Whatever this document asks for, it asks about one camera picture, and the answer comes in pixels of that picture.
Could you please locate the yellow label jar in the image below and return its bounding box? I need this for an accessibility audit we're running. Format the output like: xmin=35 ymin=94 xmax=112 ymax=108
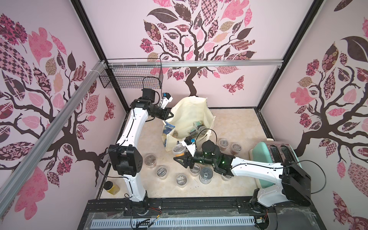
xmin=172 ymin=144 xmax=186 ymax=157

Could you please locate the clear seed jar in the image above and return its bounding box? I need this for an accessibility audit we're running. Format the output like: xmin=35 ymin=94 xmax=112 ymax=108
xmin=156 ymin=166 xmax=168 ymax=180
xmin=221 ymin=175 xmax=233 ymax=181
xmin=175 ymin=173 xmax=188 ymax=188
xmin=190 ymin=163 xmax=201 ymax=177
xmin=218 ymin=138 xmax=230 ymax=151
xmin=199 ymin=167 xmax=213 ymax=185
xmin=231 ymin=142 xmax=242 ymax=155
xmin=144 ymin=154 xmax=157 ymax=168

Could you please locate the cream canvas tote bag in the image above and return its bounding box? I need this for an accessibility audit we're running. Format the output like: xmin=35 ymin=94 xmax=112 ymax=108
xmin=162 ymin=96 xmax=216 ymax=151

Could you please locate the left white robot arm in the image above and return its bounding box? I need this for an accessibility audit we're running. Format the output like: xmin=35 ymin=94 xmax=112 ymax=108
xmin=107 ymin=88 xmax=173 ymax=202

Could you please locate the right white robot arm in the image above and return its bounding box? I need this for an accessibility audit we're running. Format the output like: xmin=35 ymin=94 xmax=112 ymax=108
xmin=174 ymin=140 xmax=312 ymax=210

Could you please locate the mint green chrome toaster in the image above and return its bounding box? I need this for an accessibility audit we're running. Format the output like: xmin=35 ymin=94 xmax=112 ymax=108
xmin=249 ymin=139 xmax=302 ymax=190

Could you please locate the yellow jar near base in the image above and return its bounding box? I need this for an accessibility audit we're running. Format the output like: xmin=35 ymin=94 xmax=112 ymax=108
xmin=103 ymin=181 xmax=120 ymax=195

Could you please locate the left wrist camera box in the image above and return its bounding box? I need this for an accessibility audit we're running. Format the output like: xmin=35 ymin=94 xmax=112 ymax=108
xmin=160 ymin=93 xmax=173 ymax=109

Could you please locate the black wire wall basket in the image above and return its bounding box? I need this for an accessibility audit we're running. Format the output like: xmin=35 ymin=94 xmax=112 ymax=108
xmin=99 ymin=57 xmax=163 ymax=89

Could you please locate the aluminium rail back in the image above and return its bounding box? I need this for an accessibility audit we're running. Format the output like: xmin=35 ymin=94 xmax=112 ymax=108
xmin=108 ymin=59 xmax=284 ymax=68

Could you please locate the aluminium rail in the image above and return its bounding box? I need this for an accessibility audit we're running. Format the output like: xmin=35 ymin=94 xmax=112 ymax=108
xmin=1 ymin=60 xmax=106 ymax=215
xmin=108 ymin=59 xmax=284 ymax=68

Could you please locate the white slotted cable duct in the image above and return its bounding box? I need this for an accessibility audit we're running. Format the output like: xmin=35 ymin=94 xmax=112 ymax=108
xmin=89 ymin=216 xmax=255 ymax=230

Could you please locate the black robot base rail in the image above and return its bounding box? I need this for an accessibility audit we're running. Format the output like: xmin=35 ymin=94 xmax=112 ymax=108
xmin=78 ymin=196 xmax=326 ymax=230

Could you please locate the aluminium rail left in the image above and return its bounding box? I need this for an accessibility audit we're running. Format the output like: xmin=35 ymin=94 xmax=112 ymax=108
xmin=1 ymin=60 xmax=106 ymax=215

